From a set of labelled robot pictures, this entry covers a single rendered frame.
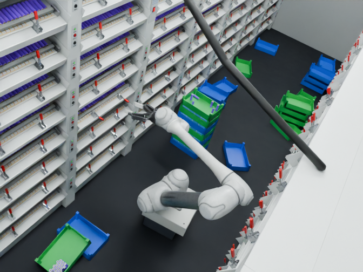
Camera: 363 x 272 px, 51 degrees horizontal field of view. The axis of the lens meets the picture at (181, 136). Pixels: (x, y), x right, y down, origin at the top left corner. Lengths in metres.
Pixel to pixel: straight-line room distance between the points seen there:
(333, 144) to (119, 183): 2.13
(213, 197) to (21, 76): 1.09
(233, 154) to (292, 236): 2.68
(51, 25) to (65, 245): 1.50
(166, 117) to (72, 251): 1.16
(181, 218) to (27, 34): 1.56
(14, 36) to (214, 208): 1.21
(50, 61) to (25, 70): 0.14
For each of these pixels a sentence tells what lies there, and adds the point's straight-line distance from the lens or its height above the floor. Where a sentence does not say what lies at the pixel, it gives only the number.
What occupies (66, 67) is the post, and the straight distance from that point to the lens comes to 2.07.
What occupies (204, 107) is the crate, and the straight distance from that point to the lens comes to 3.24.
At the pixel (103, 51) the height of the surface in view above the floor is 1.18.
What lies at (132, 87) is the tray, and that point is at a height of 0.75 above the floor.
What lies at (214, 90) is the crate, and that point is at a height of 0.08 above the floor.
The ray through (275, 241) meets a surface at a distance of 0.97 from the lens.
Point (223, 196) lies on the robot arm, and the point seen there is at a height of 0.97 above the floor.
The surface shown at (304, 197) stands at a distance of 1.10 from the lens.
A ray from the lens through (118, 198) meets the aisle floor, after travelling 3.05.
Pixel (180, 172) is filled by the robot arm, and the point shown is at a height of 0.57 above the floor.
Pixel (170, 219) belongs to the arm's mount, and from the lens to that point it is 2.64.
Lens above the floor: 2.47
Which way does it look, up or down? 43 degrees down
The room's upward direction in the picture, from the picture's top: 17 degrees clockwise
